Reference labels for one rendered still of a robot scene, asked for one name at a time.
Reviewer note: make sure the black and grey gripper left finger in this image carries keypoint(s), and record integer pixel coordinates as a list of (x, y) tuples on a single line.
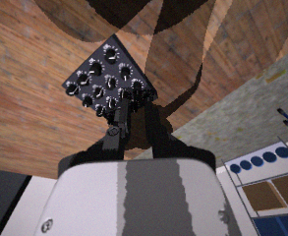
[(110, 147)]

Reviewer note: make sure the black knob box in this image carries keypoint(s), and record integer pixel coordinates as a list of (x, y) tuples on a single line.
[(92, 76)]

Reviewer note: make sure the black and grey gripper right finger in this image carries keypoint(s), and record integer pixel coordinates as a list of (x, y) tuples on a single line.
[(163, 143)]

